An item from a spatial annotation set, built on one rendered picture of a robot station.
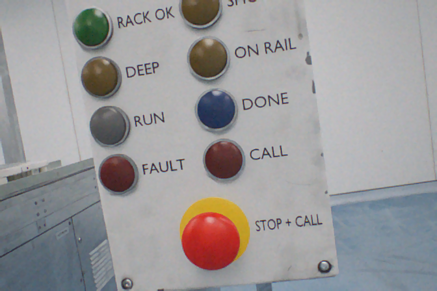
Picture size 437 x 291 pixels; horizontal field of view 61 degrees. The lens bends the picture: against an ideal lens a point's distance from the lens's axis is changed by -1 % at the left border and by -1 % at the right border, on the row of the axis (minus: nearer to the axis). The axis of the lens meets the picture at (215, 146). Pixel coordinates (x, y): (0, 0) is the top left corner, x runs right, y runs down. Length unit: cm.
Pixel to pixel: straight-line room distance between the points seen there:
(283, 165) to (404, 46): 394
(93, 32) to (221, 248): 17
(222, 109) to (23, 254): 116
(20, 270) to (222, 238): 114
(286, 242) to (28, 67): 417
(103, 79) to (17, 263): 110
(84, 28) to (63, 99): 390
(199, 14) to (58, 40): 401
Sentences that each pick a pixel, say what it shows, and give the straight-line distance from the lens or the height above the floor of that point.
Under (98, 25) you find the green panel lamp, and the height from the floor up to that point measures 115.
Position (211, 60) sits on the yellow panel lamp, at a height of 112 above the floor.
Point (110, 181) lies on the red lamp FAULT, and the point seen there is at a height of 104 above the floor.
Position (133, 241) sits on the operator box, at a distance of 30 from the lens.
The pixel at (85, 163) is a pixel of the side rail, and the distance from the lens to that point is 164.
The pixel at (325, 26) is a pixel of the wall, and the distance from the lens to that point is 399.
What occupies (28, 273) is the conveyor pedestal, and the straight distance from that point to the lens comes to 139.
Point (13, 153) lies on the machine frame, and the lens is 177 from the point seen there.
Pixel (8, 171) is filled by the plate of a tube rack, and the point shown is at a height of 100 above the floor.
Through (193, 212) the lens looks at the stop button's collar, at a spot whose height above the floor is 101.
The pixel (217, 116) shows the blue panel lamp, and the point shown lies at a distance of 26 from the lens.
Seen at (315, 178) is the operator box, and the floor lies 102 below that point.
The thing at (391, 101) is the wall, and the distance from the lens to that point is 410.
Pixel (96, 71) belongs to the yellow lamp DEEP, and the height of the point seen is 112.
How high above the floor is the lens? 108
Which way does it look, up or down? 5 degrees down
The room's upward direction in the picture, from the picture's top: 9 degrees counter-clockwise
